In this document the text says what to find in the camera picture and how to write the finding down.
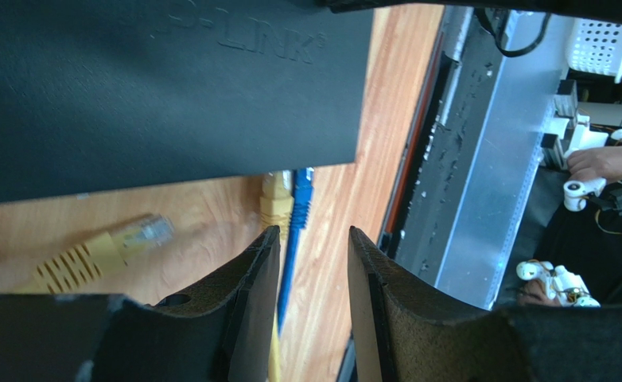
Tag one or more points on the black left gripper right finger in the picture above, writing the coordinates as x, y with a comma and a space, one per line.
406, 330

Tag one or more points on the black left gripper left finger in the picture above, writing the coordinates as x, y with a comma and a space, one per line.
217, 329

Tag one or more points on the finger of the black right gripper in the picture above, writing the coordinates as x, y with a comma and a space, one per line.
601, 10

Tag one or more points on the black network switch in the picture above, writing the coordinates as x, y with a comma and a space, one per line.
102, 95

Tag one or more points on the operator second hand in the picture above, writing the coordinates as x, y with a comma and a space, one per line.
533, 294

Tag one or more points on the operator bare hand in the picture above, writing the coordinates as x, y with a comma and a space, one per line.
590, 164

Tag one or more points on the white background crate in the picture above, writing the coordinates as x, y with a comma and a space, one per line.
595, 47

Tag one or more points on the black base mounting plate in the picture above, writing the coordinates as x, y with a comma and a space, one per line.
442, 144

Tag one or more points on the aluminium frame rail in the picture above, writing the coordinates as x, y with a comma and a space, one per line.
505, 153

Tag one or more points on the white leader arm handle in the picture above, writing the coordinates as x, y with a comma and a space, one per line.
577, 194

